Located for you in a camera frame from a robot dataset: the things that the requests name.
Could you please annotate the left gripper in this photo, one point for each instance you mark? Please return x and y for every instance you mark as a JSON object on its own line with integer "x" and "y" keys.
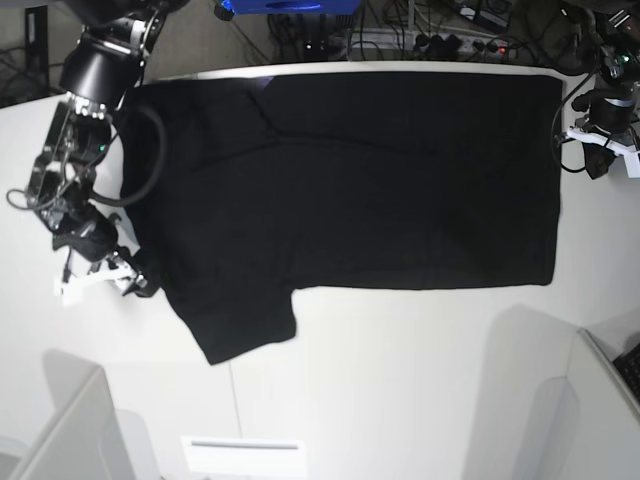
{"x": 604, "y": 130}

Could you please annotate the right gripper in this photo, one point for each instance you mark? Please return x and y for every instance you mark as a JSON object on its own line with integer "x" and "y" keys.
{"x": 92, "y": 250}

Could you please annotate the black T-shirt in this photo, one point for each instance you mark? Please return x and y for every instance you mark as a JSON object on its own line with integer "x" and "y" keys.
{"x": 396, "y": 180}

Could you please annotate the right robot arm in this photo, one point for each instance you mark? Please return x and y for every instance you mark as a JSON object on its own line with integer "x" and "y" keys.
{"x": 108, "y": 62}

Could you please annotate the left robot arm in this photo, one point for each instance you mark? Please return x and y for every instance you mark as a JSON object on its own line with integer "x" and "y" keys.
{"x": 610, "y": 32}

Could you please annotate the white partition left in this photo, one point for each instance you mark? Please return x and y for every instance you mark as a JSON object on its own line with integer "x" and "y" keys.
{"x": 86, "y": 437}

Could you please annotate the white partition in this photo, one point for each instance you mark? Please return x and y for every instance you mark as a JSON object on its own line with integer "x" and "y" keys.
{"x": 86, "y": 437}
{"x": 583, "y": 424}

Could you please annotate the white label plate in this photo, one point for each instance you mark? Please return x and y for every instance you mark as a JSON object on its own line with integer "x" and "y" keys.
{"x": 245, "y": 457}

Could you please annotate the black keyboard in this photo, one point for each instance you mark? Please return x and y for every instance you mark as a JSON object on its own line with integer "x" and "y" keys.
{"x": 628, "y": 366}

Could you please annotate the white partition right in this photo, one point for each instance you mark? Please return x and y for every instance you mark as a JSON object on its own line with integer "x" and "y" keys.
{"x": 583, "y": 424}

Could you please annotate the blue box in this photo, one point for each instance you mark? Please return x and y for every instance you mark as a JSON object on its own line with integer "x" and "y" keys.
{"x": 254, "y": 7}

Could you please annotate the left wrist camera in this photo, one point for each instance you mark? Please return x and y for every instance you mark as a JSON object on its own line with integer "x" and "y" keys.
{"x": 632, "y": 164}

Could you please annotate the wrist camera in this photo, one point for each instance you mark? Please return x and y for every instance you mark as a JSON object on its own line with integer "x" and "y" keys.
{"x": 632, "y": 164}
{"x": 71, "y": 291}

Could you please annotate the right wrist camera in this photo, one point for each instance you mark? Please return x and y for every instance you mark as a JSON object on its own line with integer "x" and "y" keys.
{"x": 71, "y": 291}

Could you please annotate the black vertical post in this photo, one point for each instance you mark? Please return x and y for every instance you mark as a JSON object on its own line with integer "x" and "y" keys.
{"x": 36, "y": 45}

